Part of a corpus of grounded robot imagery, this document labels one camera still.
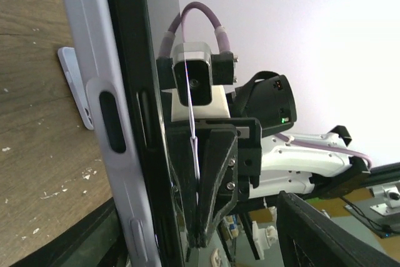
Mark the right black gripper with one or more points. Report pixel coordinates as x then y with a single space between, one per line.
218 175

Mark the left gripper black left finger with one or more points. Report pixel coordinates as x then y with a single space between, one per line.
96 240

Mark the right black frame post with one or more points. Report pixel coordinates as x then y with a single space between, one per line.
375 174

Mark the lilac phone case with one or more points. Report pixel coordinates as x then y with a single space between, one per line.
97 56

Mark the black phone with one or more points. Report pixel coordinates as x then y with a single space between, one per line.
139 29

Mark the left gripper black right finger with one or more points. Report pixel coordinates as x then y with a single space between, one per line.
308 238

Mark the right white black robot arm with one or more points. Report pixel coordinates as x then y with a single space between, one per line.
288 160

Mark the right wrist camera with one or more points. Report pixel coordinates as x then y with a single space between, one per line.
195 91

